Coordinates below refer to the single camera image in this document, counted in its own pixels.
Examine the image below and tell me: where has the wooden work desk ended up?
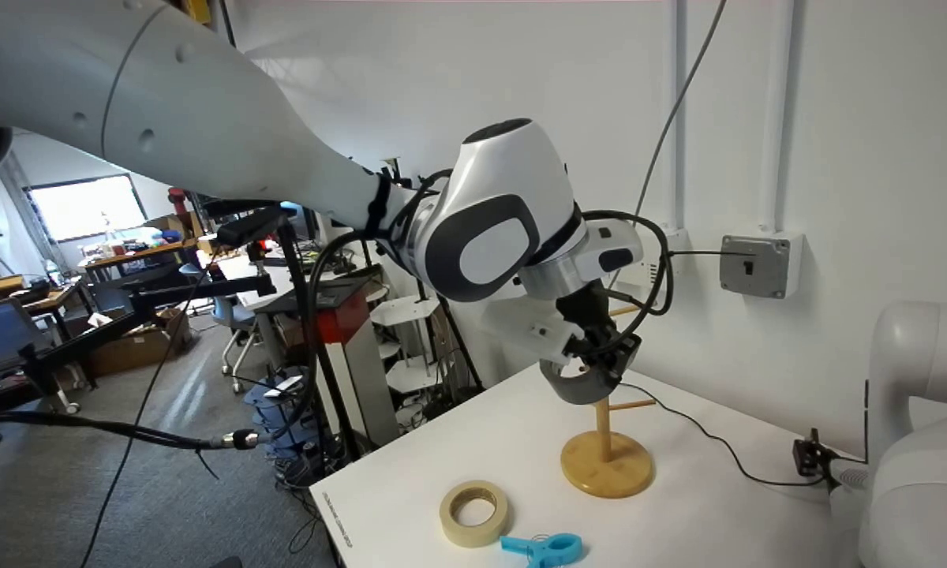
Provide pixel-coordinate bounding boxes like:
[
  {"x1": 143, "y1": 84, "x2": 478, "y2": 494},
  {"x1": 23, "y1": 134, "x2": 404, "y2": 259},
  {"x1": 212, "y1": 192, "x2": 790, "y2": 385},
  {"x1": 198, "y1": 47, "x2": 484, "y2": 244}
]
[{"x1": 80, "y1": 234, "x2": 218, "y2": 291}]

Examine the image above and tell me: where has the black robot wrist cable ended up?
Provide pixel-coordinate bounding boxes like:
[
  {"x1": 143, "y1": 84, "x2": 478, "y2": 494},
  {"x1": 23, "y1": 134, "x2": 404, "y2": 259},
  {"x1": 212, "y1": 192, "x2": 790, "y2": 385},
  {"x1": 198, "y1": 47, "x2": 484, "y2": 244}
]
[{"x1": 582, "y1": 206, "x2": 677, "y2": 322}]

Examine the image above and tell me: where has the white wall conduit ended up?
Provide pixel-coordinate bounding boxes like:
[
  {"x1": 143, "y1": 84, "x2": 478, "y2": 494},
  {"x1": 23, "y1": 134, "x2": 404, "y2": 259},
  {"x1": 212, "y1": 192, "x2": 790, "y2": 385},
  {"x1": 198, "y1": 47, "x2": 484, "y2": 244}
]
[
  {"x1": 771, "y1": 0, "x2": 810, "y2": 239},
  {"x1": 669, "y1": 0, "x2": 696, "y2": 234}
]

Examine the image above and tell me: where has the white shelf unit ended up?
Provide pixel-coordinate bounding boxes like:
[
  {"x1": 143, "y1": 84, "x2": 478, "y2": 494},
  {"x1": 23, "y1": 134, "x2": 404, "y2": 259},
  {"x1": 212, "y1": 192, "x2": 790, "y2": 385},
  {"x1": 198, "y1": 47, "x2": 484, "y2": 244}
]
[{"x1": 370, "y1": 294, "x2": 448, "y2": 401}]

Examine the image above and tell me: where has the beige masking tape roll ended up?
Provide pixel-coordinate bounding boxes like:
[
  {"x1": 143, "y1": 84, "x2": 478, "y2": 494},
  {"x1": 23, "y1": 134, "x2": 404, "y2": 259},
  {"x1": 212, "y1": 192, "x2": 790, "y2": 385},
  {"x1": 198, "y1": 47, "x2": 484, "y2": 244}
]
[{"x1": 435, "y1": 479, "x2": 518, "y2": 551}]

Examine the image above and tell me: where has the blue chair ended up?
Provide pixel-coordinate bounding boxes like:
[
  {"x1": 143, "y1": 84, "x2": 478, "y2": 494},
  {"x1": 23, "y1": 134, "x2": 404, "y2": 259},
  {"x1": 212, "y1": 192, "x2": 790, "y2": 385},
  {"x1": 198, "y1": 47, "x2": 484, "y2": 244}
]
[{"x1": 0, "y1": 298, "x2": 46, "y2": 385}]

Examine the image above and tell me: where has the wooden peg rack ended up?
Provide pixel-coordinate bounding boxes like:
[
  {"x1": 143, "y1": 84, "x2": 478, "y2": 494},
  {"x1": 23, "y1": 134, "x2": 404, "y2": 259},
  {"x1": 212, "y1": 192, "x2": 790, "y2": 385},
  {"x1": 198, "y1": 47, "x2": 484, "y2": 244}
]
[{"x1": 560, "y1": 299, "x2": 663, "y2": 502}]

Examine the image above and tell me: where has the thin black table cable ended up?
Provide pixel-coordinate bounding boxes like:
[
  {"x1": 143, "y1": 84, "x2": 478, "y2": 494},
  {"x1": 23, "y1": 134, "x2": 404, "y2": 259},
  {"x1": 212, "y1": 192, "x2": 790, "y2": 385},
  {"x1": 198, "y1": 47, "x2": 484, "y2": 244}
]
[{"x1": 620, "y1": 379, "x2": 805, "y2": 491}]

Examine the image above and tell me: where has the black boom stand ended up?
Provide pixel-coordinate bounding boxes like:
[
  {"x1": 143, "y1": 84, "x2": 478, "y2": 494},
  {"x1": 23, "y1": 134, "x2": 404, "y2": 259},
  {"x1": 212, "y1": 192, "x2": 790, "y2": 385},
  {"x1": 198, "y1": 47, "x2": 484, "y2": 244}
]
[{"x1": 0, "y1": 201, "x2": 298, "y2": 422}]

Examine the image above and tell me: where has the brown cardboard box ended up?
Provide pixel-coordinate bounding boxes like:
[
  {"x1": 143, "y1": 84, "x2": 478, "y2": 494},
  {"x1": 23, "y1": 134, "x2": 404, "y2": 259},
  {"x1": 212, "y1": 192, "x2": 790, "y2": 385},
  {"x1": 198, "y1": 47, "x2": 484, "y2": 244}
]
[{"x1": 86, "y1": 313, "x2": 197, "y2": 379}]

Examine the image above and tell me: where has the small black device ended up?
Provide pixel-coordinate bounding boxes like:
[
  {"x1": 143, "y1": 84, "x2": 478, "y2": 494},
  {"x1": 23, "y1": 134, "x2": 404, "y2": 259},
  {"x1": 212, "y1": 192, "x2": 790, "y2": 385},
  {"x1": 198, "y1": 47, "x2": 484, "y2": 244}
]
[{"x1": 793, "y1": 431, "x2": 846, "y2": 491}]

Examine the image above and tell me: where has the grey hanging cable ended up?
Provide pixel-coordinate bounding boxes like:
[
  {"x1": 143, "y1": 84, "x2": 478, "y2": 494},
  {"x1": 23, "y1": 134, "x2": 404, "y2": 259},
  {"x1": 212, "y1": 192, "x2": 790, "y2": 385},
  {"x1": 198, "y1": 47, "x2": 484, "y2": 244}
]
[{"x1": 629, "y1": 0, "x2": 731, "y2": 221}]

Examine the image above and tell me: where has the blue crate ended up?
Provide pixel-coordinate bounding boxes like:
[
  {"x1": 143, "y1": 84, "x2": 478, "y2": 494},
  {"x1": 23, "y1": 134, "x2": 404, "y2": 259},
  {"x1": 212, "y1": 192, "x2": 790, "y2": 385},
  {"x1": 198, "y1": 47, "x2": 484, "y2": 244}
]
[{"x1": 250, "y1": 382, "x2": 324, "y2": 462}]

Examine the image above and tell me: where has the thick black cable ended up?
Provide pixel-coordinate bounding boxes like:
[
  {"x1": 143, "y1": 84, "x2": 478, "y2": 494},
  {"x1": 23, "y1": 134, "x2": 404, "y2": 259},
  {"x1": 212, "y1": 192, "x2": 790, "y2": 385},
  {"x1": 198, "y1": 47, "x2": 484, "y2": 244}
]
[{"x1": 0, "y1": 403, "x2": 263, "y2": 455}]

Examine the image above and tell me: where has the grey wall junction box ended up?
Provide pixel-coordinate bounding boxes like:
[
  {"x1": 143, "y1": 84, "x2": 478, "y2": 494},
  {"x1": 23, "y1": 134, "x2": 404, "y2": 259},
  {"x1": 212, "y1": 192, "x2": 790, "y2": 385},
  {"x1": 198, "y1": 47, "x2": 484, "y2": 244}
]
[{"x1": 717, "y1": 231, "x2": 805, "y2": 304}]

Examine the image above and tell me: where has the thin black dangling cable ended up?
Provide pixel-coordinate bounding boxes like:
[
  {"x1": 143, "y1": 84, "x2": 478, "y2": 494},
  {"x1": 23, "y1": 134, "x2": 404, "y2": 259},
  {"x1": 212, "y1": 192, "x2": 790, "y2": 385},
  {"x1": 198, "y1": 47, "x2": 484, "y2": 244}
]
[{"x1": 76, "y1": 343, "x2": 177, "y2": 568}]

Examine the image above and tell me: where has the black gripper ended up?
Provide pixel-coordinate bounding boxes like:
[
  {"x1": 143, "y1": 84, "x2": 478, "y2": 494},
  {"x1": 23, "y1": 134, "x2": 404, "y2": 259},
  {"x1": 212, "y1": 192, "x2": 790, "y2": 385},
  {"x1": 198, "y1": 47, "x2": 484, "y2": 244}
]
[{"x1": 551, "y1": 278, "x2": 646, "y2": 382}]

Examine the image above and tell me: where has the grey masking tape roll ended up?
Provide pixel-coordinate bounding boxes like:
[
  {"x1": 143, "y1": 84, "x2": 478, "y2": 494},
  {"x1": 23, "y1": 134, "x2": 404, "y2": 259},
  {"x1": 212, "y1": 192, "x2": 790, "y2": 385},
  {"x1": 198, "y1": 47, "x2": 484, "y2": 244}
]
[{"x1": 534, "y1": 358, "x2": 620, "y2": 412}]

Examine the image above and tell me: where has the red black cart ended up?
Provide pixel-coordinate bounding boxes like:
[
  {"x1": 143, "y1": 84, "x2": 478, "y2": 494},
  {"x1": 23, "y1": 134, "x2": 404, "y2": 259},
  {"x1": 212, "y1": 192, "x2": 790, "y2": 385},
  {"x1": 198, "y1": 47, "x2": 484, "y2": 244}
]
[{"x1": 299, "y1": 278, "x2": 390, "y2": 450}]

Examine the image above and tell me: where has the bright window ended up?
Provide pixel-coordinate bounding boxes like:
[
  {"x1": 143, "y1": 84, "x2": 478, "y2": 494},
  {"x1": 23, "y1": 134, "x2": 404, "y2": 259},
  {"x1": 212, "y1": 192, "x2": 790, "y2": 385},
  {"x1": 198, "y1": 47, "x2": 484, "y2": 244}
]
[{"x1": 24, "y1": 171, "x2": 151, "y2": 248}]

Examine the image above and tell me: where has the white wall socket box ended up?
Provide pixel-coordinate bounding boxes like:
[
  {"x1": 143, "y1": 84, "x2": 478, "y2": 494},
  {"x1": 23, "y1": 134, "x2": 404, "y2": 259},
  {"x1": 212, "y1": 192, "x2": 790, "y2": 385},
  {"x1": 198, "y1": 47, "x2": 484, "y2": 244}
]
[{"x1": 641, "y1": 226, "x2": 696, "y2": 298}]

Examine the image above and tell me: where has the blue plastic clamp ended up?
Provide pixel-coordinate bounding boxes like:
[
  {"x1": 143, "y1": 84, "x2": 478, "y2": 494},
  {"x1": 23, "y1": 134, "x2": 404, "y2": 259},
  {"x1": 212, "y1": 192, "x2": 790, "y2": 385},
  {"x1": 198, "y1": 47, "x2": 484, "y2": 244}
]
[{"x1": 498, "y1": 531, "x2": 587, "y2": 568}]

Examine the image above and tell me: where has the white office chair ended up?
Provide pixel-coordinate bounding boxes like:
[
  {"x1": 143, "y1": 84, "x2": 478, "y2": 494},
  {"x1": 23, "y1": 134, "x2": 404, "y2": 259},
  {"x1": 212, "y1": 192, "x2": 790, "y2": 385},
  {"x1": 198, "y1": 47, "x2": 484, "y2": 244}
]
[{"x1": 216, "y1": 291, "x2": 279, "y2": 395}]

